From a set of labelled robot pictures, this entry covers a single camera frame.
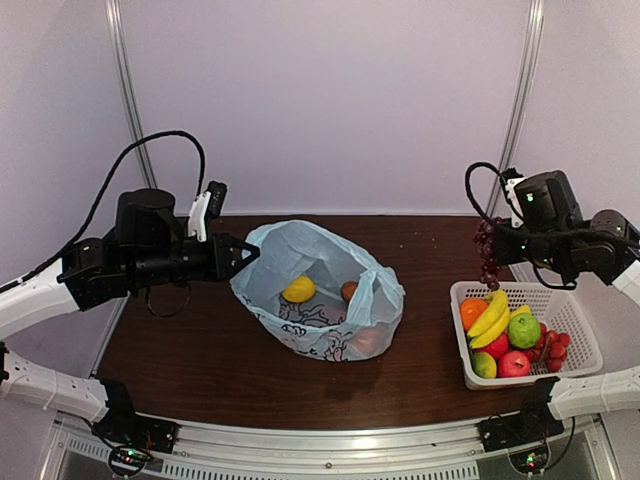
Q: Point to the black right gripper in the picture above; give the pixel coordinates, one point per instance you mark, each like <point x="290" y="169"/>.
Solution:
<point x="506" y="252"/>

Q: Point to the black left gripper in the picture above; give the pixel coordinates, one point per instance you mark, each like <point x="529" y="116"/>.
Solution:
<point x="220" y="266"/>

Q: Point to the dark purple grape bunch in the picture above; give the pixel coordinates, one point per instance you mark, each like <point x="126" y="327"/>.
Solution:
<point x="484" y="242"/>

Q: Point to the light blue plastic bag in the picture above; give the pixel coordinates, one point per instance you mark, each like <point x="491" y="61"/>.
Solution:
<point x="321" y="327"/>

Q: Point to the yellow banana bunch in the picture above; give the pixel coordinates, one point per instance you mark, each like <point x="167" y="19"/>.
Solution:
<point x="492" y="322"/>

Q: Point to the orange mandarin fruit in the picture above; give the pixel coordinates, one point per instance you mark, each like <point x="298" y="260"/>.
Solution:
<point x="470" y="311"/>

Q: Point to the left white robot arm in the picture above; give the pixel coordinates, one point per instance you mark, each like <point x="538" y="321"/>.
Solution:
<point x="53" y="319"/>

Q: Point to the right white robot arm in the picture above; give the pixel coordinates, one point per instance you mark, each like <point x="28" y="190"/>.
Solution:
<point x="596" y="258"/>

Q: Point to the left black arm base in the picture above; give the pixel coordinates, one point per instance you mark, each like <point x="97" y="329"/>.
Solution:
<point x="122" y="424"/>

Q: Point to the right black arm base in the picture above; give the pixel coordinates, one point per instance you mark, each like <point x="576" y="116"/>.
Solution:
<point x="532" y="423"/>

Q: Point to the pale yellow fruit in bag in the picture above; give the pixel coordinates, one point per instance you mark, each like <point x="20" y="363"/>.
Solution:
<point x="300" y="290"/>

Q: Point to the small green yellow fruit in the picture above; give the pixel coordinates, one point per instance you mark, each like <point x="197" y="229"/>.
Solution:
<point x="484" y="365"/>

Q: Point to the white plastic basket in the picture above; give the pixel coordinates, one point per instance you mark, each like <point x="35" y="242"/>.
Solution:
<point x="558" y="310"/>

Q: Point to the large green apple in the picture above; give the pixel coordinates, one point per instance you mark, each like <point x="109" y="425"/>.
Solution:
<point x="524" y="332"/>

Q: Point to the brown potato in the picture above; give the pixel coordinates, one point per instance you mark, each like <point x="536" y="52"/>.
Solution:
<point x="348" y="290"/>

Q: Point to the red apple back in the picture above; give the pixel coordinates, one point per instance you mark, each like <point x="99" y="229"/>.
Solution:
<point x="498" y="347"/>

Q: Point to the red apple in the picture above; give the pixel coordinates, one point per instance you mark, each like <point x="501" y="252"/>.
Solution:
<point x="498" y="347"/>
<point x="513" y="364"/>

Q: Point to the red apple front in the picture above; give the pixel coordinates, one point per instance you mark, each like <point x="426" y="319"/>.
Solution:
<point x="513" y="364"/>

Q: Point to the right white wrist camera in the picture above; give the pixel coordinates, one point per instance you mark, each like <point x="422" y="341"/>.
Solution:
<point x="512" y="178"/>

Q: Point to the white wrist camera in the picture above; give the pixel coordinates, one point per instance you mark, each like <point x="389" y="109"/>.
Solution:
<point x="512" y="178"/>
<point x="207" y="205"/>

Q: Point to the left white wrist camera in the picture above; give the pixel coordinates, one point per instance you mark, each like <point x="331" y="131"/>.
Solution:
<point x="207" y="205"/>

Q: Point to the aluminium front rail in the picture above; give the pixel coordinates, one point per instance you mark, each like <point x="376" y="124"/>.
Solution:
<point x="450" y="450"/>

